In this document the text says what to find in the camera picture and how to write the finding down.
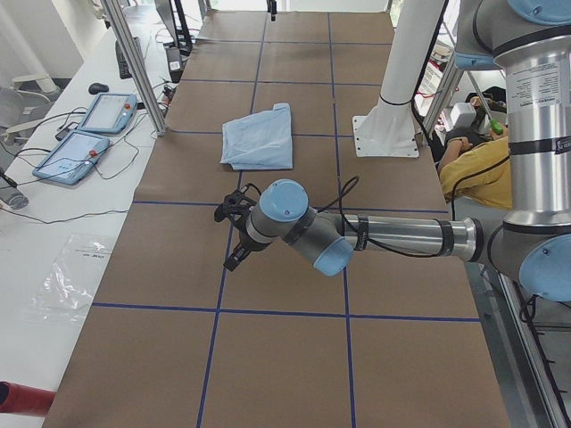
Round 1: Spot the black computer mouse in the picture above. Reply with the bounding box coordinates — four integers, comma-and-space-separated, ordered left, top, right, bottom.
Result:
88, 82, 110, 95

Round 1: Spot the light blue button-up shirt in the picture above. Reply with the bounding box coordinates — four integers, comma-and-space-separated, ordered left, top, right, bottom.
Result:
220, 103, 293, 170

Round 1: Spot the blue teach pendant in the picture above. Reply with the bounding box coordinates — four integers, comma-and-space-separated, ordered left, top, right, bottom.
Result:
78, 93, 137, 135
32, 130, 111, 185

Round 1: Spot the person in yellow shirt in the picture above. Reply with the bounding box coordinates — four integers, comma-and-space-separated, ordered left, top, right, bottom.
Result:
436, 91, 514, 211

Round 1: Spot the lower blue teach pendant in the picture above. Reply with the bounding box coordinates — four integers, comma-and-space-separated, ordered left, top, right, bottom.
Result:
32, 130, 111, 185

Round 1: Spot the black keyboard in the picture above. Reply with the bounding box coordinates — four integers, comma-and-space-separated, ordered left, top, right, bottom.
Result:
115, 37, 144, 79

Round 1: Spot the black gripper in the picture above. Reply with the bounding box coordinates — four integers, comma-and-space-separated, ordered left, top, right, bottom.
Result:
223, 229, 270, 271

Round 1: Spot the upper blue teach pendant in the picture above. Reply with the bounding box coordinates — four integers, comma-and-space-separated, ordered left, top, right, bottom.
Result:
78, 93, 137, 135

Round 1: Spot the aluminium frame post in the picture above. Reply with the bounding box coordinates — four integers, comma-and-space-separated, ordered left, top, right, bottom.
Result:
101, 0, 167, 136

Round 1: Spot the clear plastic bag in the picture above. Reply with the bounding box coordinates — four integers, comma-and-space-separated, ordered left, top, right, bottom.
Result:
26, 234, 115, 325

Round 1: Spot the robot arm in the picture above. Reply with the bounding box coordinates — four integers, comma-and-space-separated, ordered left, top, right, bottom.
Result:
214, 1, 570, 301

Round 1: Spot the white camera stand base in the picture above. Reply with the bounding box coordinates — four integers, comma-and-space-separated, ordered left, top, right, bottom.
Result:
353, 0, 448, 159

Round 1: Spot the red cylinder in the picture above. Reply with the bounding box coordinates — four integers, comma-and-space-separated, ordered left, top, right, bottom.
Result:
1, 381, 55, 417

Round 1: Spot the brown paper table cover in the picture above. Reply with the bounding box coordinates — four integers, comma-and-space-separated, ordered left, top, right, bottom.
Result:
45, 10, 509, 427

